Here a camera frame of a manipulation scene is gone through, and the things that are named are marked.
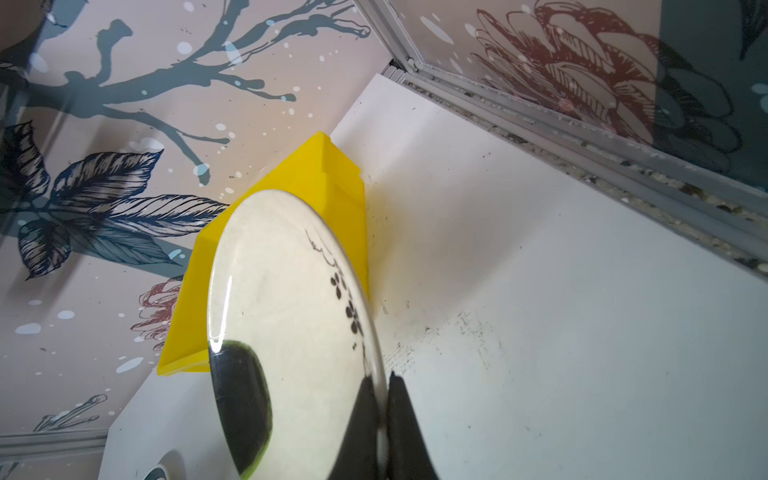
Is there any cream plate with dark patch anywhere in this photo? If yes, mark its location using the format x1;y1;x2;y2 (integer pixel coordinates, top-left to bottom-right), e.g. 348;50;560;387
207;190;387;479

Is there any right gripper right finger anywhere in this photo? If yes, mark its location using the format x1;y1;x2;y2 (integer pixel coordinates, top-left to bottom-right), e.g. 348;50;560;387
387;372;438;480

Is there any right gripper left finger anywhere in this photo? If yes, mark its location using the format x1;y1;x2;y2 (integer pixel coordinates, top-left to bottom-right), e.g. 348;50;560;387
328;377;379;480

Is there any yellow plastic bin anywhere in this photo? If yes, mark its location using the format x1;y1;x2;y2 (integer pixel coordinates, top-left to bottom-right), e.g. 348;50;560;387
157;132;369;376

